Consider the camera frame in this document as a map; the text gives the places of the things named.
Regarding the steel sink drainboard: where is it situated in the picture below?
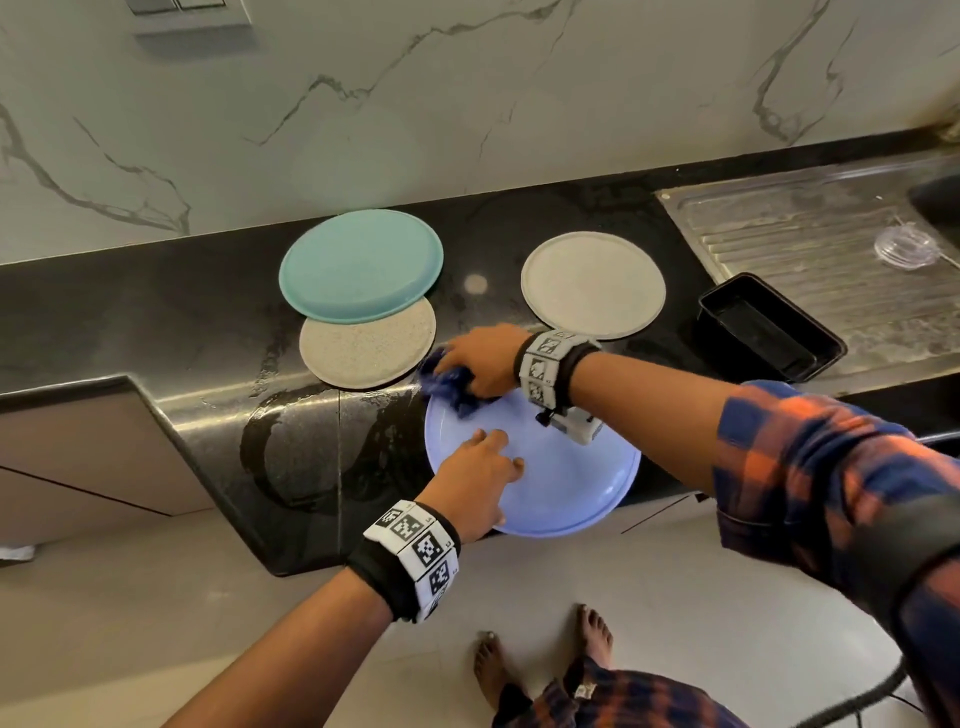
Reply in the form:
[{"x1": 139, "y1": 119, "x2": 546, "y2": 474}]
[{"x1": 655, "y1": 147, "x2": 960, "y2": 399}]

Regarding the blue orange plaid shirt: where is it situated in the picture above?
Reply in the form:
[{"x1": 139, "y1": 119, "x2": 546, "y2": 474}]
[{"x1": 495, "y1": 378, "x2": 960, "y2": 728}]

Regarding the clear plastic lid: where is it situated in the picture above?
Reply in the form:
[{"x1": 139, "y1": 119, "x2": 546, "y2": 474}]
[{"x1": 873, "y1": 222, "x2": 942, "y2": 272}]

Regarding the black plastic tray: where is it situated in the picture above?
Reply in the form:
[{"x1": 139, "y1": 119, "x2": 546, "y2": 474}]
[{"x1": 694, "y1": 271, "x2": 849, "y2": 386}]

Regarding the speckled white plate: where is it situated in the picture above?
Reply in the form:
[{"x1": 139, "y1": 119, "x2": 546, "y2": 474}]
[
  {"x1": 519, "y1": 231, "x2": 668, "y2": 342},
  {"x1": 298, "y1": 295, "x2": 438, "y2": 392}
]

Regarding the black floor cable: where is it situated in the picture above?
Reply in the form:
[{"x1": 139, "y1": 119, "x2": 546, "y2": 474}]
[{"x1": 795, "y1": 657, "x2": 932, "y2": 728}]

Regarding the white wall socket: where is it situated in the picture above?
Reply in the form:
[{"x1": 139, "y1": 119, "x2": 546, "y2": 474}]
[{"x1": 123, "y1": 0, "x2": 254, "y2": 35}]

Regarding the lavender plate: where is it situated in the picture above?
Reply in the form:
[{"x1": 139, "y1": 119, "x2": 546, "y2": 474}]
[{"x1": 423, "y1": 382, "x2": 644, "y2": 540}]

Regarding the person's left forearm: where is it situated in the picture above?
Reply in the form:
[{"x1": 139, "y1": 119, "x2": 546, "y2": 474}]
[{"x1": 165, "y1": 567, "x2": 395, "y2": 728}]

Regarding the teal plate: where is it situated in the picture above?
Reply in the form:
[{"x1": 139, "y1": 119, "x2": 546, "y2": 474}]
[{"x1": 277, "y1": 208, "x2": 447, "y2": 326}]

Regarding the person's left hand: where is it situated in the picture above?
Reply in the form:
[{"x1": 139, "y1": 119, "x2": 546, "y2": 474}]
[{"x1": 415, "y1": 429, "x2": 527, "y2": 545}]

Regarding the brown lower drawer unit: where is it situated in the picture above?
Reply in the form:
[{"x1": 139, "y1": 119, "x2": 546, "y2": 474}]
[{"x1": 0, "y1": 375, "x2": 219, "y2": 549}]

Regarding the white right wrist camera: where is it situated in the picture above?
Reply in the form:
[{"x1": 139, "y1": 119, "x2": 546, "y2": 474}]
[{"x1": 537, "y1": 405, "x2": 606, "y2": 446}]

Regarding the person's left foot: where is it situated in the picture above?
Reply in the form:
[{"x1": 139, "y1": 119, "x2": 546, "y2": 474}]
[{"x1": 472, "y1": 630, "x2": 515, "y2": 710}]

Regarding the blue striped cloth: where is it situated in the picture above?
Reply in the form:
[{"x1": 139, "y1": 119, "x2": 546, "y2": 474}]
[{"x1": 417, "y1": 348, "x2": 485, "y2": 419}]

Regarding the person's right forearm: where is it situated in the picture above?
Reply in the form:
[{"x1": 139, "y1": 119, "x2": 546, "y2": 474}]
[{"x1": 570, "y1": 352, "x2": 752, "y2": 497}]

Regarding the left wrist marker band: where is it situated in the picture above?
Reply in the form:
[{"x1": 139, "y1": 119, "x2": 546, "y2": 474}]
[{"x1": 345, "y1": 498, "x2": 464, "y2": 624}]

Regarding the person's right foot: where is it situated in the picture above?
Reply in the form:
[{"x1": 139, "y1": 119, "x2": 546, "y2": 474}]
[{"x1": 576, "y1": 603, "x2": 617, "y2": 672}]

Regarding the person's right hand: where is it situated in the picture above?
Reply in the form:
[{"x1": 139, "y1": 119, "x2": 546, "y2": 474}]
[{"x1": 432, "y1": 322, "x2": 539, "y2": 401}]

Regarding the person's foot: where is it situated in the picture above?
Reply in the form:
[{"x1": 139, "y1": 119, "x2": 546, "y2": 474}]
[
  {"x1": 576, "y1": 603, "x2": 617, "y2": 672},
  {"x1": 472, "y1": 630, "x2": 515, "y2": 710}
]

